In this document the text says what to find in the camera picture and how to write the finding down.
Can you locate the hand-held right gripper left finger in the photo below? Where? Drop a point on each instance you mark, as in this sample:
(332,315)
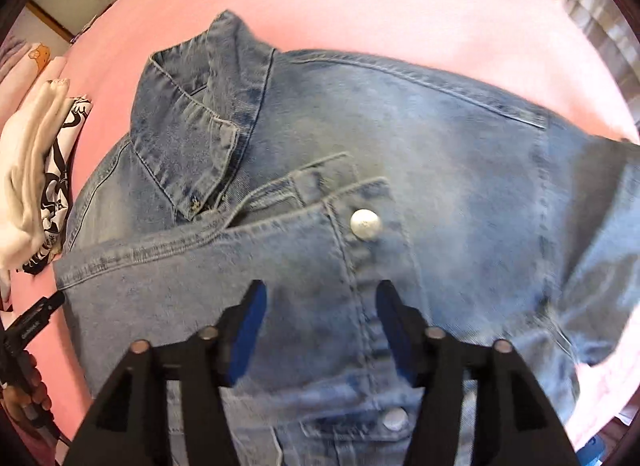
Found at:
(250,326)

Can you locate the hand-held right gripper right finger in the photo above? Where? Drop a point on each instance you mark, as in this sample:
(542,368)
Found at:
(392,341)

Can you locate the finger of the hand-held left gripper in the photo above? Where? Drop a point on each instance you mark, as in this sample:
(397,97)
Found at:
(42,312)

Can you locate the blue denim jacket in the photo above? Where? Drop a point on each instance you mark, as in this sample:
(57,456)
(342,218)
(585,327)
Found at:
(450,170)

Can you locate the person's left hand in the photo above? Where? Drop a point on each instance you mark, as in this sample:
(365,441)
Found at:
(30,378)

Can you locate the black and white printed garment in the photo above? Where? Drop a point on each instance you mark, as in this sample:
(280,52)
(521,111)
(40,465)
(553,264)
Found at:
(55,185)

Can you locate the cream white folded garment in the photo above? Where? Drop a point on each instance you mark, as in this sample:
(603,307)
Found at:
(25,170)

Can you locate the small blue object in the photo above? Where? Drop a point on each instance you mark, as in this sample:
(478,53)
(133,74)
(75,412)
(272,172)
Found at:
(595,446)

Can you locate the pink cartoon print blanket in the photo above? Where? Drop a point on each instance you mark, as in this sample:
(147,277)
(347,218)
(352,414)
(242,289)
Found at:
(30,65)

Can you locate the pink bed sheet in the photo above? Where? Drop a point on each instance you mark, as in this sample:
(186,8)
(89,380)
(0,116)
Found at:
(400,5)

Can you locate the grey window curtain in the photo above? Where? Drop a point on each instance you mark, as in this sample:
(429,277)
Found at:
(595,15)

